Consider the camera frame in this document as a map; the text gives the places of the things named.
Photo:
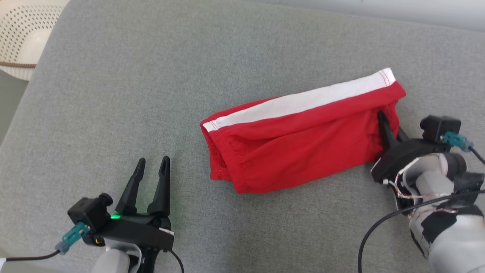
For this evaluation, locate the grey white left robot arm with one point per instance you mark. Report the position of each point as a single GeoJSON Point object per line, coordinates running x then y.
{"type": "Point", "coordinates": [113, 261]}

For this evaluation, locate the white perforated laundry basket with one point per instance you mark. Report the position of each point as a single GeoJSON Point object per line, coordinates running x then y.
{"type": "Point", "coordinates": [26, 30]}

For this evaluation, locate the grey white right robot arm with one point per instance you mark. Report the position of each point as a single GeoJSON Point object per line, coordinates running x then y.
{"type": "Point", "coordinates": [454, 235]}

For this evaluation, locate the red shorts with white stripe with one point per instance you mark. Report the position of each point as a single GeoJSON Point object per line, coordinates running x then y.
{"type": "Point", "coordinates": [295, 144]}

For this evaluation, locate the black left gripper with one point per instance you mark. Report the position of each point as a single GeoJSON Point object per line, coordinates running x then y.
{"type": "Point", "coordinates": [140, 231]}

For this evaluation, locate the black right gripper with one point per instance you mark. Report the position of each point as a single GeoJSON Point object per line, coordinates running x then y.
{"type": "Point", "coordinates": [401, 155]}

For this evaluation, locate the grey fabric sofa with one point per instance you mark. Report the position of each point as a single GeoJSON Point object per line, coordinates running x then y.
{"type": "Point", "coordinates": [132, 94]}

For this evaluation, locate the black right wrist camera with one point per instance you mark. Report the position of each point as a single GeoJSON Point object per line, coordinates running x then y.
{"type": "Point", "coordinates": [439, 127]}

